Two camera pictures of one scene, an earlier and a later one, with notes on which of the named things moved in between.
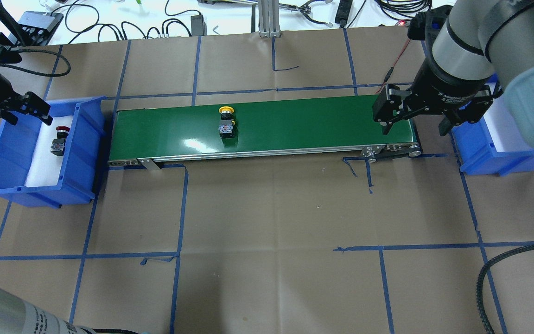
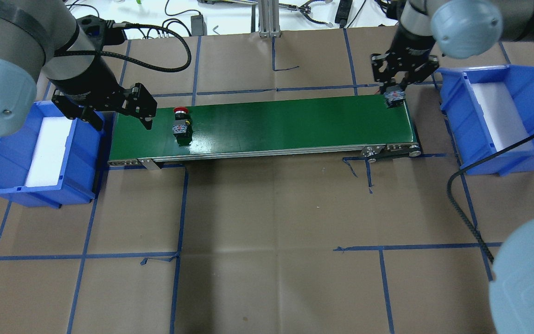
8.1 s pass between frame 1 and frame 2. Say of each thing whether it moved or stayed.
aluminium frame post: stayed
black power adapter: stayed
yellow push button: moved
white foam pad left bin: stayed
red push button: moved
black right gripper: moved
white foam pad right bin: stayed
